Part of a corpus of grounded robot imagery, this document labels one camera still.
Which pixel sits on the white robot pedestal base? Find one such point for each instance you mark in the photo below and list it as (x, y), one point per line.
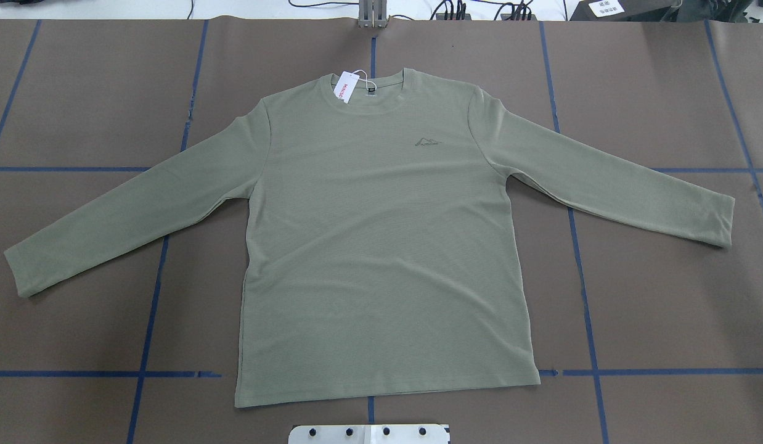
(370, 433)

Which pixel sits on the olive green long-sleeve shirt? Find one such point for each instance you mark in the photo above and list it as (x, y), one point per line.
(382, 252)

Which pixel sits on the grey aluminium frame post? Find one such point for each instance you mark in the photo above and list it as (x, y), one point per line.
(372, 14)

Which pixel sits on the white Miniso hang tag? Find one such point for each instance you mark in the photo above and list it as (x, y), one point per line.
(347, 82)

